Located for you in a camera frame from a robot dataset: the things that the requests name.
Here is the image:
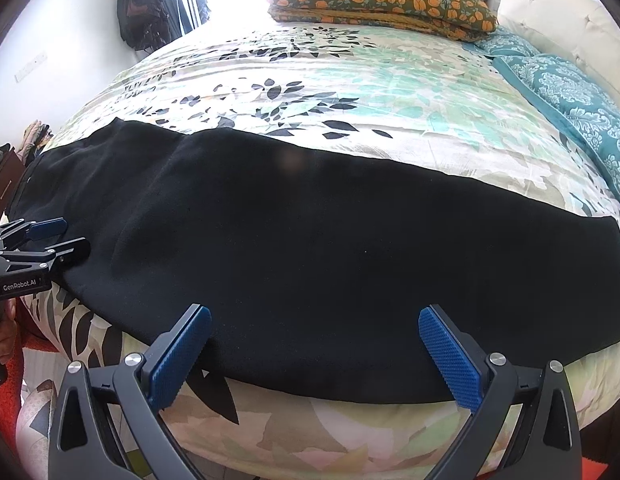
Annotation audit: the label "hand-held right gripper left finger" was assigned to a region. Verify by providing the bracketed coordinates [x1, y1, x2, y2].
[49, 303, 212, 480]

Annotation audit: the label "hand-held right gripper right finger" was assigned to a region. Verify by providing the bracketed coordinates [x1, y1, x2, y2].
[418, 304, 582, 480]

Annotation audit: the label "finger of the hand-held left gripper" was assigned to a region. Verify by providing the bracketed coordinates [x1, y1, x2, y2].
[0, 217, 69, 252]
[0, 236, 92, 275]

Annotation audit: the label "black pants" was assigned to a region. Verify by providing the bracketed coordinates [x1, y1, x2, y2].
[20, 117, 620, 407]

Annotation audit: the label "brown wooden cabinet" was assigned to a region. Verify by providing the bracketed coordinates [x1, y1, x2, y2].
[0, 146, 41, 213]

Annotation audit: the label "pile of clothes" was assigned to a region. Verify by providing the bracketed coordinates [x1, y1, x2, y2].
[22, 119, 56, 167]

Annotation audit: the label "orange fuzzy garment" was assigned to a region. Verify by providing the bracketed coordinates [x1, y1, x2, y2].
[0, 300, 620, 480]

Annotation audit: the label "dark hanging bag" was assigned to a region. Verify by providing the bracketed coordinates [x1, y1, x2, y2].
[116, 0, 172, 54]

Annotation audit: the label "blue curtain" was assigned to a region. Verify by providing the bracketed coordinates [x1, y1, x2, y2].
[160, 0, 212, 42]

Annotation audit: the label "leaf-print bedspread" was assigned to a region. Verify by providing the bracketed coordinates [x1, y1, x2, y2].
[15, 20, 620, 480]

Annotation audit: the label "teal damask pillow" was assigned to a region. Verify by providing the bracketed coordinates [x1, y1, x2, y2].
[476, 30, 542, 59]
[492, 54, 620, 214]

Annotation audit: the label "mustard yellow folded blanket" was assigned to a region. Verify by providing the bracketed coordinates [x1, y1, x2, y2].
[269, 4, 491, 44]

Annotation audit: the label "cream padded headboard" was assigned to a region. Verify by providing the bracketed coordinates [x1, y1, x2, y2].
[497, 0, 620, 128]

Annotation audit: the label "white wall plate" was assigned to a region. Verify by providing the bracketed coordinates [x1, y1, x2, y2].
[15, 57, 47, 81]

